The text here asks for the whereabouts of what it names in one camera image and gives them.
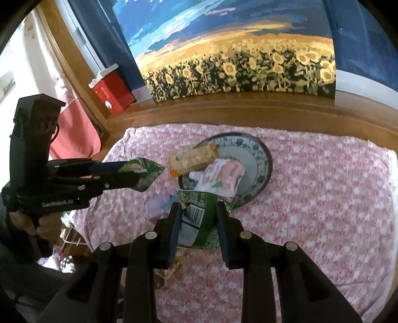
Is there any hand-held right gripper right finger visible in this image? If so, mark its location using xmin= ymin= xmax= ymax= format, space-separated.
xmin=214 ymin=202 xmax=364 ymax=323

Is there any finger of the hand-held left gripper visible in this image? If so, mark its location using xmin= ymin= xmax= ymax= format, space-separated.
xmin=53 ymin=158 xmax=139 ymax=175
xmin=49 ymin=172 xmax=153 ymax=200

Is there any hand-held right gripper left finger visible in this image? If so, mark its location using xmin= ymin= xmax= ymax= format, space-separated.
xmin=37 ymin=202 xmax=184 ymax=323

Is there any green snack packet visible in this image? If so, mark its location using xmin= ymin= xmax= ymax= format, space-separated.
xmin=118 ymin=157 xmax=167 ymax=193
xmin=176 ymin=190 xmax=240 ymax=250

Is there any purple snack packet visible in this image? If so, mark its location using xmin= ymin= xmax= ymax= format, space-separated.
xmin=146 ymin=193 xmax=175 ymax=221

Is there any blue patterned plate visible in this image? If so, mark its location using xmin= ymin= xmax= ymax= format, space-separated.
xmin=177 ymin=132 xmax=274 ymax=208

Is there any person's left hand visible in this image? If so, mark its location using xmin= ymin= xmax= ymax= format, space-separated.
xmin=8 ymin=211 xmax=64 ymax=249

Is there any red cloth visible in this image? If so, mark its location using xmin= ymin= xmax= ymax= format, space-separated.
xmin=49 ymin=99 xmax=101 ymax=160

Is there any white and pink snack packet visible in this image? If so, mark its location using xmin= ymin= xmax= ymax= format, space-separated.
xmin=188 ymin=157 xmax=246 ymax=195

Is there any beige and orange snack packet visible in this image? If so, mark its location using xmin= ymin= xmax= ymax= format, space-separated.
xmin=167 ymin=143 xmax=220 ymax=178

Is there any red box with white lid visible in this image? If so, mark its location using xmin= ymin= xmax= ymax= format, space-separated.
xmin=89 ymin=64 xmax=136 ymax=114

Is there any pink floral blanket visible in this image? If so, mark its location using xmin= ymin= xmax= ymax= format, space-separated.
xmin=73 ymin=124 xmax=395 ymax=323

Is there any polka dot cloth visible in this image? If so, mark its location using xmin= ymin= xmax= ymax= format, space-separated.
xmin=57 ymin=253 xmax=77 ymax=274

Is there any wooden ledge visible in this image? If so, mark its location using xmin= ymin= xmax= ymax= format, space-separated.
xmin=102 ymin=90 xmax=398 ymax=150

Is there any sunflower field painting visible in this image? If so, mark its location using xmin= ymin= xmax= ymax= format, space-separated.
xmin=112 ymin=0 xmax=338 ymax=103

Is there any black cable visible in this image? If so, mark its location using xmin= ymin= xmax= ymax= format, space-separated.
xmin=48 ymin=122 xmax=61 ymax=146

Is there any wooden post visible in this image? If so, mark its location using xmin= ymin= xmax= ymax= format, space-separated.
xmin=36 ymin=0 xmax=111 ymax=140

